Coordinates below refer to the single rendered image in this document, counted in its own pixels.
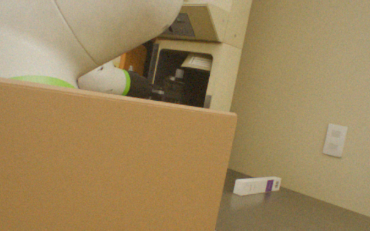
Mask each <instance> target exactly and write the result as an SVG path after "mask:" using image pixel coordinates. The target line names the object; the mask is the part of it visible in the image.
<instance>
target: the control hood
mask: <svg viewBox="0 0 370 231"><path fill-rule="evenodd" d="M179 13H187V15H188V18H189V21H190V23H191V25H192V28H193V31H194V35H195V37H188V36H179V35H170V34H160V35H159V36H156V37H163V38H172V39H187V40H203V41H211V42H223V40H224V34H225V30H226V24H227V20H228V14H229V13H228V11H227V10H224V9H221V8H219V7H217V6H215V5H213V4H211V3H209V2H183V5H182V7H181V8H180V11H179Z"/></svg>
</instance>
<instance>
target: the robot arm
mask: <svg viewBox="0 0 370 231"><path fill-rule="evenodd" d="M182 5H183V0H0V77H2V78H10V79H18V80H23V81H32V82H35V83H40V84H49V85H53V86H61V87H70V88H75V89H79V88H78V86H77V84H76V82H77V79H78V83H79V86H80V89H83V90H88V91H92V92H100V93H106V94H114V95H122V96H128V97H136V98H139V99H145V97H146V96H147V95H148V96H156V97H160V96H162V97H169V98H173V99H175V100H176V101H179V100H180V101H187V102H189V99H190V96H191V94H190V93H185V92H179V91H177V92H175V91H171V90H168V89H164V88H163V87H160V86H156V85H153V84H149V82H148V80H147V79H146V78H145V77H143V76H139V75H138V73H137V72H135V71H132V65H130V68H129V70H123V69H119V68H115V67H114V64H113V59H114V58H116V57H119V56H121V55H123V54H124V53H127V52H129V51H130V50H132V49H133V48H136V47H137V46H139V45H142V44H144V43H145V42H147V41H148V40H151V39H153V38H155V37H156V36H159V35H160V34H161V33H162V32H163V31H165V30H167V29H168V28H169V26H170V25H171V24H172V23H173V21H175V19H176V17H177V16H178V14H179V11H180V8H181V7H182Z"/></svg>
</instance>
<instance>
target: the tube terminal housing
mask: <svg viewBox="0 0 370 231"><path fill-rule="evenodd" d="M183 1H184V2H209V3H211V4H213V5H215V6H217V7H219V8H221V9H224V10H227V11H228V13H229V14H228V20H227V24H226V30H225V34H224V40H223V42H211V41H203V40H187V39H179V38H163V37H157V38H156V41H155V43H156V44H160V47H159V52H158V54H157V61H158V57H159V53H160V50H163V51H165V52H169V53H173V54H177V55H180V56H184V57H185V56H188V55H189V54H190V53H196V54H205V55H209V56H213V61H212V68H211V71H210V78H209V84H208V88H207V94H206V95H205V96H207V95H211V96H212V97H211V101H210V107H209V109H213V110H218V111H226V112H229V110H230V109H231V103H232V96H233V93H234V86H235V80H236V77H237V70H239V63H240V57H241V53H242V47H243V41H244V37H245V31H246V29H247V24H248V18H249V14H250V8H251V1H252V0H215V1H201V0H183ZM157 61H156V65H155V71H156V67H157ZM155 71H154V78H155ZM154 78H153V83H152V84H154Z"/></svg>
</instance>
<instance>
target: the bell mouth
mask: <svg viewBox="0 0 370 231"><path fill-rule="evenodd" d="M212 61H213V56H209V55H205V54H196V53H190V54H189V55H188V56H187V58H186V59H185V61H184V63H183V64H182V65H181V67H182V68H186V69H189V70H195V71H198V72H204V73H210V71H211V68H212Z"/></svg>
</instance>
